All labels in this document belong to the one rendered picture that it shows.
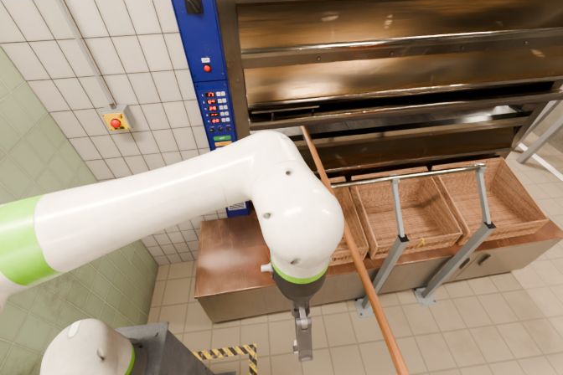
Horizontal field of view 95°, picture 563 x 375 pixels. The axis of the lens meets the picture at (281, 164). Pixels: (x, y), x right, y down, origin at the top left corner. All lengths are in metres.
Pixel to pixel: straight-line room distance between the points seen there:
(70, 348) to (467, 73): 1.88
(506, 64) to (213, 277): 2.02
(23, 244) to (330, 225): 0.36
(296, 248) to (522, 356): 2.41
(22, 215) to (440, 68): 1.64
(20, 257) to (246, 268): 1.37
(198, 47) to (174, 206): 0.91
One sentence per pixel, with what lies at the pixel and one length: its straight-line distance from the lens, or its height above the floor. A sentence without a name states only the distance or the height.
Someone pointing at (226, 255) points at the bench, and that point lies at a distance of 1.77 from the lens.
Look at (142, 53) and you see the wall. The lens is 1.31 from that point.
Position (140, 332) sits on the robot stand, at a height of 1.20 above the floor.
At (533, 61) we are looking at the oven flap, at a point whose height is 1.55.
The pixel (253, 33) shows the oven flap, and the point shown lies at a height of 1.78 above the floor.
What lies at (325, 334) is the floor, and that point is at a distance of 2.19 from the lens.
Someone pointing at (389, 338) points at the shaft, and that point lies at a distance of 0.98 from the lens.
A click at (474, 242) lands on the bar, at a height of 0.81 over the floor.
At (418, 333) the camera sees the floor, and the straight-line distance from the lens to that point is 2.36.
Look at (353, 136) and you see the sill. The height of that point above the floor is 1.17.
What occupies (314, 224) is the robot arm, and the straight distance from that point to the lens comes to 0.30.
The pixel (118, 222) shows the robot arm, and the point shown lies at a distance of 0.41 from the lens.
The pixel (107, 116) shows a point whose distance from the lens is 1.42.
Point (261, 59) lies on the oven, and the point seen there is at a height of 1.67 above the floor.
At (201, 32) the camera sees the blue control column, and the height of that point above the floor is 1.80.
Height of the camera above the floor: 2.11
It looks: 43 degrees down
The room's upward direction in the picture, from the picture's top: 1 degrees counter-clockwise
